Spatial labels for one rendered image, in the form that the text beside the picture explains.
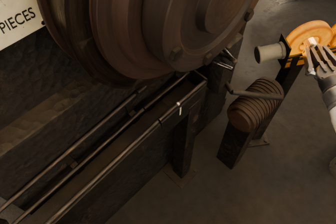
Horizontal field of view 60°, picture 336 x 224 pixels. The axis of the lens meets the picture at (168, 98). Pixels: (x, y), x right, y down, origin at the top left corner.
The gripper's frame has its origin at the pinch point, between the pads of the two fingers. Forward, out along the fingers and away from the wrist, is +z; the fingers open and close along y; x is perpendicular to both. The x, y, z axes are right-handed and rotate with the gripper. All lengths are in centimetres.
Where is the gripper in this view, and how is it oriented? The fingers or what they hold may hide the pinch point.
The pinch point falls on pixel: (308, 39)
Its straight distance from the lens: 110.7
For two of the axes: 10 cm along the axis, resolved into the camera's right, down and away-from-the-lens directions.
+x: 0.1, -4.9, -8.7
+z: -1.7, -8.6, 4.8
